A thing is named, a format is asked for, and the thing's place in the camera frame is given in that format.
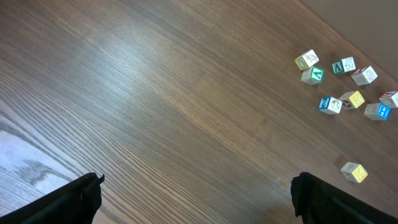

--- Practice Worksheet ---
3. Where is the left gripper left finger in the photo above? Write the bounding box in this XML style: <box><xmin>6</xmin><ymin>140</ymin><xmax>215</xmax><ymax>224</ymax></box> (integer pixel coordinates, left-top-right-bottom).
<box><xmin>1</xmin><ymin>172</ymin><xmax>104</xmax><ymax>224</ymax></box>

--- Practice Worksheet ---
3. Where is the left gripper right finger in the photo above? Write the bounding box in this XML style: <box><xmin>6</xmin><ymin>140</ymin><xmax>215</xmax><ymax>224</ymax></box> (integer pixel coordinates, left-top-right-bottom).
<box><xmin>290</xmin><ymin>172</ymin><xmax>397</xmax><ymax>224</ymax></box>

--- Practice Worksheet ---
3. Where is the yellow top block lower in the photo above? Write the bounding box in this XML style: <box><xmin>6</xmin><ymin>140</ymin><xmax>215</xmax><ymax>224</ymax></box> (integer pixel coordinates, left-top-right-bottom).
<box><xmin>340</xmin><ymin>162</ymin><xmax>368</xmax><ymax>183</ymax></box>

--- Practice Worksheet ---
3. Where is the white block red side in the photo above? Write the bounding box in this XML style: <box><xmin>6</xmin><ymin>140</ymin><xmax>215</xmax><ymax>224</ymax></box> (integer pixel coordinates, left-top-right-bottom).
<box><xmin>318</xmin><ymin>96</ymin><xmax>342</xmax><ymax>114</ymax></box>

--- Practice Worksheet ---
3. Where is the yellow top block upper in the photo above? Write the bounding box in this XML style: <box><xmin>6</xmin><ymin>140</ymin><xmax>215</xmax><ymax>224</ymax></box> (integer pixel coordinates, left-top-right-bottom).
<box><xmin>339</xmin><ymin>91</ymin><xmax>365</xmax><ymax>110</ymax></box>

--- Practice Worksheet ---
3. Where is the blue H block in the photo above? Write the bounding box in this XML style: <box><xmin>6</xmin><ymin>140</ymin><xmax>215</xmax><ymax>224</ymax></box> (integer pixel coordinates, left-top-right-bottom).
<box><xmin>364</xmin><ymin>103</ymin><xmax>391</xmax><ymax>120</ymax></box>

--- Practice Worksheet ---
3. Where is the green V block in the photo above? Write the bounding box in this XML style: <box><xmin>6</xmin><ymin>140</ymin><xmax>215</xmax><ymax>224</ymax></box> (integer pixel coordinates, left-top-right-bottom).
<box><xmin>301</xmin><ymin>66</ymin><xmax>325</xmax><ymax>85</ymax></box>

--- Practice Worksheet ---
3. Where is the white block green N side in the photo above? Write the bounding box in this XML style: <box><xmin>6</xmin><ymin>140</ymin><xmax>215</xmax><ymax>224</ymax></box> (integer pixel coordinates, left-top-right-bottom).
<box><xmin>379</xmin><ymin>91</ymin><xmax>398</xmax><ymax>108</ymax></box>

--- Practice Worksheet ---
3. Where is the white block blue side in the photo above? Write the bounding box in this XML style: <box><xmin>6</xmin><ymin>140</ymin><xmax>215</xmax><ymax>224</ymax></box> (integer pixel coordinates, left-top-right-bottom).
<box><xmin>351</xmin><ymin>66</ymin><xmax>378</xmax><ymax>86</ymax></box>

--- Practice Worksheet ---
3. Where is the teal sided block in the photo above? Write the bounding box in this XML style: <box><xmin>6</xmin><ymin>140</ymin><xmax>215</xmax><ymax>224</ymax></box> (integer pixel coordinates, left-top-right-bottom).
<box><xmin>331</xmin><ymin>57</ymin><xmax>356</xmax><ymax>75</ymax></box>

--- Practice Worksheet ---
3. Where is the yellow edge block far left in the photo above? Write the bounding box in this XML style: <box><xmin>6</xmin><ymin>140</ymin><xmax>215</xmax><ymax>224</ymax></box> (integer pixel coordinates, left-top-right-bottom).
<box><xmin>295</xmin><ymin>50</ymin><xmax>319</xmax><ymax>71</ymax></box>

